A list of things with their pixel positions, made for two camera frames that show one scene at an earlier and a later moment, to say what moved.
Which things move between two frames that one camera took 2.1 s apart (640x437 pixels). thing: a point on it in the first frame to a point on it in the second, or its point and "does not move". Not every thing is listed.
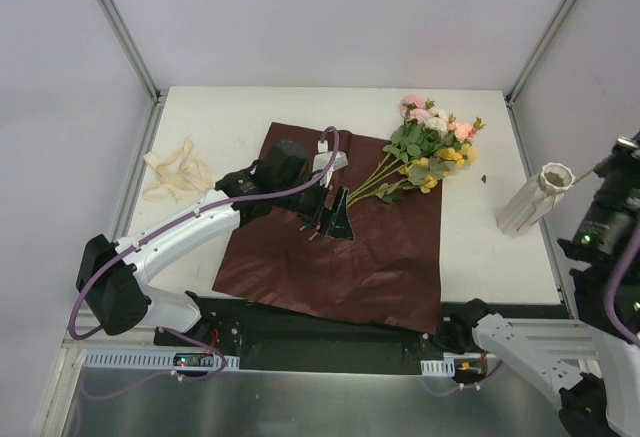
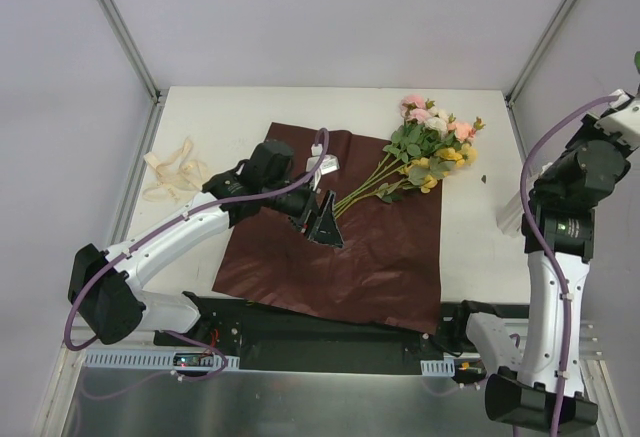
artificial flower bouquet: (427, 145) does not move
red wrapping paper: (392, 269) does not move
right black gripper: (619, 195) to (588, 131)
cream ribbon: (177, 174) does not move
